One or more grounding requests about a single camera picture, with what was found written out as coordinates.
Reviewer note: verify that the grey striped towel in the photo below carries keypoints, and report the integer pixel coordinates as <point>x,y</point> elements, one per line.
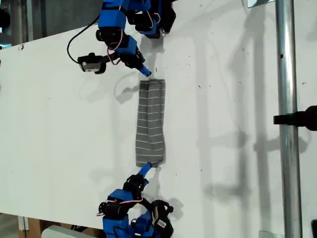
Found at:
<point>151,124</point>

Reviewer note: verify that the white box under table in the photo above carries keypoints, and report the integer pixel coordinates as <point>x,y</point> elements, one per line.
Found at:
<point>64,233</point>

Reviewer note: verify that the wooden table leg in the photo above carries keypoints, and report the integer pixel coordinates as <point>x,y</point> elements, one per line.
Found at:
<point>32,228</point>

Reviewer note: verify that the black round object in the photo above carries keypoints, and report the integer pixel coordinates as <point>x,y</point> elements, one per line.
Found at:
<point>3,18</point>

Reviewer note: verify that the black clamp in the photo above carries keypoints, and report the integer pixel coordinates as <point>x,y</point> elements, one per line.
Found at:
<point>301,117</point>

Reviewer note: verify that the dark object at floor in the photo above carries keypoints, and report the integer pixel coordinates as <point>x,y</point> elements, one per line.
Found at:
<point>314,229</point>

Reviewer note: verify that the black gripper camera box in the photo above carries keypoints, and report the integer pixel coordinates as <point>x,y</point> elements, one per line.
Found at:
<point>90,63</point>
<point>161,218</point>

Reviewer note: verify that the steel post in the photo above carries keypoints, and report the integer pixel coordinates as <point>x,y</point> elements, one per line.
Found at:
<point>288,148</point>

